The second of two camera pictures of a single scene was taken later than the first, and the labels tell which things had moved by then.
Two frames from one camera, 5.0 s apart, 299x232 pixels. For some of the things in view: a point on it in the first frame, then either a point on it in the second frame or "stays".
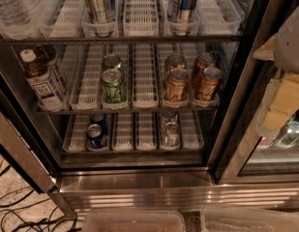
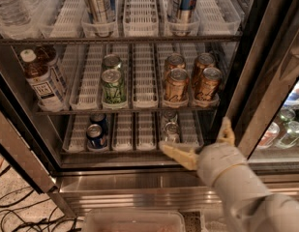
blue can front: [96, 139] stays
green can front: [112, 87] stays
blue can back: [100, 118] stays
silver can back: [170, 117] stays
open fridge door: [16, 137] stays
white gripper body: [290, 47] → [220, 162]
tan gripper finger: [266, 50] → [225, 134]
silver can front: [171, 135] stays
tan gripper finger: [284, 97] → [187, 159]
